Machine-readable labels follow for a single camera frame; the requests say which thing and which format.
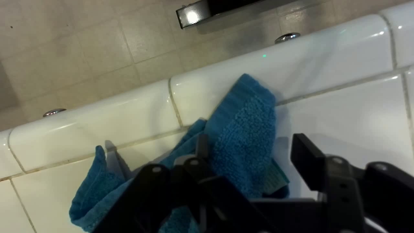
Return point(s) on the silver metal frame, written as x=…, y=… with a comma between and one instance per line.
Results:
x=194, y=14

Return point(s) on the silver drawer knob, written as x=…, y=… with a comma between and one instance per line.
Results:
x=53, y=111
x=287, y=38

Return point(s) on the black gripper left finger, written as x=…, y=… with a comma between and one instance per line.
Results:
x=194, y=194

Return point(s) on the blue towel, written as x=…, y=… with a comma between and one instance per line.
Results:
x=240, y=129

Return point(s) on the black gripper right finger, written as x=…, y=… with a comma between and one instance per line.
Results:
x=344, y=194

